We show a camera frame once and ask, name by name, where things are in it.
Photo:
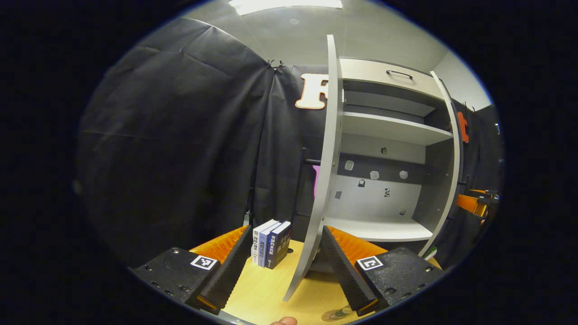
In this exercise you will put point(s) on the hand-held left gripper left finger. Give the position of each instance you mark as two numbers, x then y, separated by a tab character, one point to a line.
230	266

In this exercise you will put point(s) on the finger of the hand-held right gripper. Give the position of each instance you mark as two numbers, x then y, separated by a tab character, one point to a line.
485	195
472	205

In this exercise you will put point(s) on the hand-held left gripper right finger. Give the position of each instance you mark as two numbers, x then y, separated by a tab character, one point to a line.
341	266

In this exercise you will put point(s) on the clear glass bottle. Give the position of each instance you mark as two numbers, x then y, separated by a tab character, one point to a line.
348	310

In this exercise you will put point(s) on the white cabinet door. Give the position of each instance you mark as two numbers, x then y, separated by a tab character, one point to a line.
332	135
456	158

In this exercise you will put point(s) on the round patterned coaster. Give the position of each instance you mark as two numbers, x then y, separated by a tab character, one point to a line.
332	315

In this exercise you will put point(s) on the white and grey cabinet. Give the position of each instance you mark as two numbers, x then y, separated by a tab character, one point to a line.
384	126

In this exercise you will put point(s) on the white cabinet drawer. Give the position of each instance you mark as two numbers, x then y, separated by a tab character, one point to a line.
361	72

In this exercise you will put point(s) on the white book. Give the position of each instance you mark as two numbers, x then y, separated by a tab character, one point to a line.
256	243

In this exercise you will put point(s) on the light blue book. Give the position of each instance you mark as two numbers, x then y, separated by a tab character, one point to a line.
263	246

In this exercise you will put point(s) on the dark blue book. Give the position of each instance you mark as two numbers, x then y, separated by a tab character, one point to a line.
277	246

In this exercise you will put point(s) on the toy watermelon slice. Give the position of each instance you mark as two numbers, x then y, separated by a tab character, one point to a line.
431	253

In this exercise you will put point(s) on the black backdrop cloth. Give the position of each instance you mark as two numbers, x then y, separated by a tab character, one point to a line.
180	135

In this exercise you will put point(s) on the metal backdrop clip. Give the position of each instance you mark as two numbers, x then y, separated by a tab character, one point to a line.
271	64
280	65

